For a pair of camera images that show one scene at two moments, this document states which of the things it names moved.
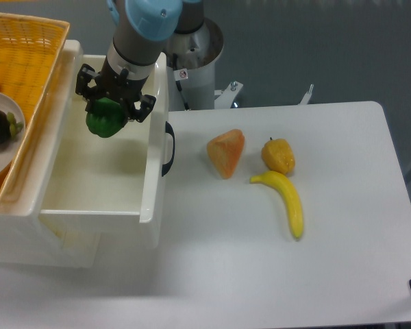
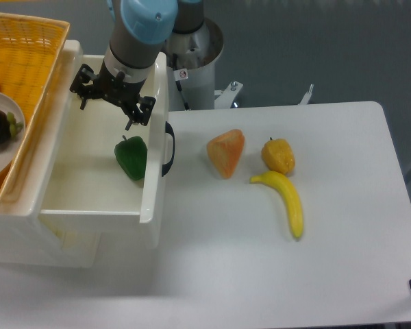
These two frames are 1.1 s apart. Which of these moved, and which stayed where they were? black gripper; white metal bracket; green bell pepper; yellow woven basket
Moved: green bell pepper
Stayed: yellow woven basket; black gripper; white metal bracket
